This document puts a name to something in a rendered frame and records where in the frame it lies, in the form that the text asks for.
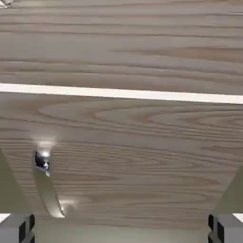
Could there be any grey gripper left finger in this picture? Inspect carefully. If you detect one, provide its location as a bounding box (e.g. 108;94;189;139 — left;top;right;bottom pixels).
0;212;36;243

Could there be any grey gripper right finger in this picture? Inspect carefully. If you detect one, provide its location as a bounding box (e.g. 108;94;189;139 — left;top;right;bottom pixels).
207;212;243;243

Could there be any light wood cabinet door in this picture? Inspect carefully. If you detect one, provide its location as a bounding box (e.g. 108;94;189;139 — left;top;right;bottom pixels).
0;0;243;96
0;91;243;243

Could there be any light wood cabinet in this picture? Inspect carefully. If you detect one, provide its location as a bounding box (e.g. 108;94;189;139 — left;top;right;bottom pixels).
0;83;243;105

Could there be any curved silver metal handle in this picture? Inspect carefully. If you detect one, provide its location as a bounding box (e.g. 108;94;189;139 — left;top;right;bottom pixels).
0;0;15;9
33;149;65;218

